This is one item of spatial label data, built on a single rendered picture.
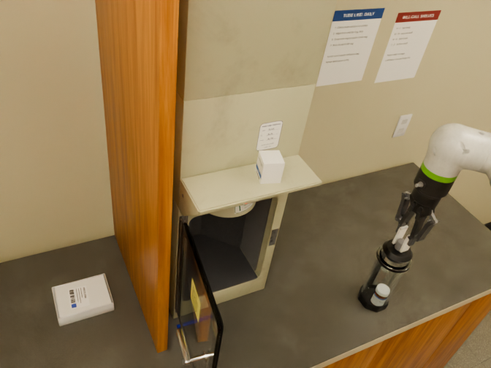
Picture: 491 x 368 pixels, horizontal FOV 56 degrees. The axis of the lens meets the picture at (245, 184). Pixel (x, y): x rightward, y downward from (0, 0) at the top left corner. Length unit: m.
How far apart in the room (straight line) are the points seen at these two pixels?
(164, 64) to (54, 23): 0.55
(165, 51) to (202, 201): 0.37
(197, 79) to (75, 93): 0.53
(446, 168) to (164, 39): 0.77
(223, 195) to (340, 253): 0.83
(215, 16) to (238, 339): 0.96
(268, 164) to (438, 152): 0.43
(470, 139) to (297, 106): 0.42
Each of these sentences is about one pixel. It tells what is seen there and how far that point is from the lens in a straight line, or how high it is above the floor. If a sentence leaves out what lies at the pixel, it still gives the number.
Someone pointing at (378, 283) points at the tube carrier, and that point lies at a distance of 1.54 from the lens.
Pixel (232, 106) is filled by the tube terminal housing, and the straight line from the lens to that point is 0.99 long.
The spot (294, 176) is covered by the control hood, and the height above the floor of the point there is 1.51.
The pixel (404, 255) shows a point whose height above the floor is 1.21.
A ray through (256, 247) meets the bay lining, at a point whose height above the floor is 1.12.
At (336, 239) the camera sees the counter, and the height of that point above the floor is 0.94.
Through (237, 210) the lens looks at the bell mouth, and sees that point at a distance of 1.24.
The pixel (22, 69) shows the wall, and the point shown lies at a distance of 1.32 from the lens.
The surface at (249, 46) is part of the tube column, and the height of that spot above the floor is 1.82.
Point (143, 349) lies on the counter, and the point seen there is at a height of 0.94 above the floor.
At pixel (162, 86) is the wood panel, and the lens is 0.80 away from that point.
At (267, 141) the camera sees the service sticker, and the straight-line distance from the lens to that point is 1.10.
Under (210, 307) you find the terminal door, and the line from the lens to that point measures 0.98.
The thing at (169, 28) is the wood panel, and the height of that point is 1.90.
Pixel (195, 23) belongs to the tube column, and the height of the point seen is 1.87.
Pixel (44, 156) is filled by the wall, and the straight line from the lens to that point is 1.47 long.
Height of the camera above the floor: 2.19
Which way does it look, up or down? 40 degrees down
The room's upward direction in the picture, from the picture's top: 10 degrees clockwise
